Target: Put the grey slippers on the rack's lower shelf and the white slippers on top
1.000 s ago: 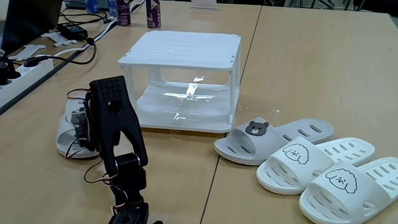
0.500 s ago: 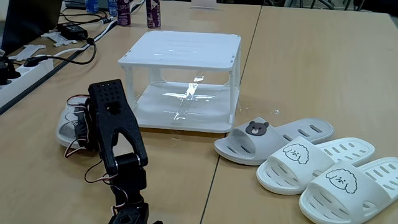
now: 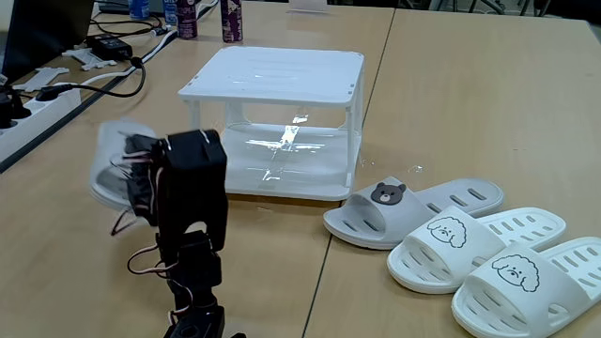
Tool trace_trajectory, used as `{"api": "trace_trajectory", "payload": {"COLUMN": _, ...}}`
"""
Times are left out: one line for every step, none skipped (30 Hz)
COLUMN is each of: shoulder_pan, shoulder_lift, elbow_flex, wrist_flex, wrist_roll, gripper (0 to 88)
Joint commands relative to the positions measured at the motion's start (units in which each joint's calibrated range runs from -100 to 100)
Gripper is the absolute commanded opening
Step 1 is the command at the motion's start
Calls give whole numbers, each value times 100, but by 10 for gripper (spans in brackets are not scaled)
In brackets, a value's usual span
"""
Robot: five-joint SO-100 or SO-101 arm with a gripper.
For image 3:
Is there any grey slipper with bear badge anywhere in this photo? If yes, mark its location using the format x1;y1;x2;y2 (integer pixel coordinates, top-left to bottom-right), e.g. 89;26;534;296
87;117;161;212
322;176;504;251

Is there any white slipper with dog print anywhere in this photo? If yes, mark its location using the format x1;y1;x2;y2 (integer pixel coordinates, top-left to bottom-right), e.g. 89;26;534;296
451;236;601;338
386;205;568;296

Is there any white two-shelf shoe rack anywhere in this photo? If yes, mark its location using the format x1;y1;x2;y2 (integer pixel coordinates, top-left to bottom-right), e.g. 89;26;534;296
177;45;366;203

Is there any white power strip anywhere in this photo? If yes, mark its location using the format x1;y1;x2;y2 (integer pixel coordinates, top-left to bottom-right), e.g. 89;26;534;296
0;86;83;163

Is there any white flat plastic part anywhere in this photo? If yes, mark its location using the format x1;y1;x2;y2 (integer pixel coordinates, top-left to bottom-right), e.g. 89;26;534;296
60;46;118;72
12;66;71;94

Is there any black power adapter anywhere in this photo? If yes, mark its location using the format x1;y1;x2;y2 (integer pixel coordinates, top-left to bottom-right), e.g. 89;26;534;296
85;34;134;62

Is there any black plug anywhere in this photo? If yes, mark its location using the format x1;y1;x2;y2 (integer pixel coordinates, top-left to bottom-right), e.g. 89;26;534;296
0;84;32;130

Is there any purple drink can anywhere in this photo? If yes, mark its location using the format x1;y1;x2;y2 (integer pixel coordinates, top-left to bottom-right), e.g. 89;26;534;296
220;0;244;44
175;0;199;40

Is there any blue drink can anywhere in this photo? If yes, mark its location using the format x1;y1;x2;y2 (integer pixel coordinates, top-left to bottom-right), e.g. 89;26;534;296
128;0;151;22
162;0;178;26

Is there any black laptop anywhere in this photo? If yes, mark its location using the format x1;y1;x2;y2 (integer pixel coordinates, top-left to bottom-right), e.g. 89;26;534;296
2;0;96;85

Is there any white card stand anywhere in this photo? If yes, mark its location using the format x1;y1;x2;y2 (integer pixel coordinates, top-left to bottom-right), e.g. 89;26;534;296
287;0;331;15

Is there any servo wire bundle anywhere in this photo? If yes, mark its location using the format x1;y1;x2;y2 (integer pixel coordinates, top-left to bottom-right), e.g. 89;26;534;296
110;135;194;326

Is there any black power cable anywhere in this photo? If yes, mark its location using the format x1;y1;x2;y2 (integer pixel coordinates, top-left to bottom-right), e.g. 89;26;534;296
35;55;147;102

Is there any white cable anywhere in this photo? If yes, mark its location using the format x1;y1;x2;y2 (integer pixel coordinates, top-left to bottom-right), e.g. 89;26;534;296
54;0;221;90

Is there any thin black cable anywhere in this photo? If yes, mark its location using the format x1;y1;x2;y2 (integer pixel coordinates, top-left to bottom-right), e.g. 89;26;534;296
88;12;165;39

